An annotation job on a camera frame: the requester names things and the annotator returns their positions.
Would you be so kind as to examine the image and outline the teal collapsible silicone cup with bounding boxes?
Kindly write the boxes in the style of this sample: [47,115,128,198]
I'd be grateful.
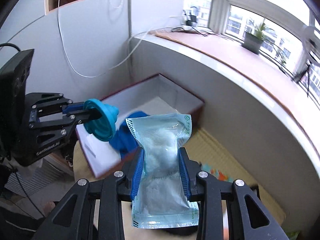
[84,99,119,141]

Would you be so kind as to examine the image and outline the striped yellow mat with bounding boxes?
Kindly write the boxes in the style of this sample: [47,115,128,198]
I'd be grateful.
[73,128,286,239]

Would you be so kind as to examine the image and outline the blue cloth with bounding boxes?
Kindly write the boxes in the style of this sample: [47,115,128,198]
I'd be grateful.
[109,120,139,159]

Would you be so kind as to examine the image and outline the potted green plant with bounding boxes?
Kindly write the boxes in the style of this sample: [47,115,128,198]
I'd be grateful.
[241,18,274,54]

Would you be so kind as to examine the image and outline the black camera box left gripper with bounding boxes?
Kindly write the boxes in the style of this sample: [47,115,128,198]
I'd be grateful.
[1,49,34,120]

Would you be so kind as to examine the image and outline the white cable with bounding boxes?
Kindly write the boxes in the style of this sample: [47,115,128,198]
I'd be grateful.
[57,0,156,79]

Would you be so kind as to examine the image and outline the charger and black cables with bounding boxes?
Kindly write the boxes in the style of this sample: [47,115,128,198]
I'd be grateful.
[171,8,213,37]

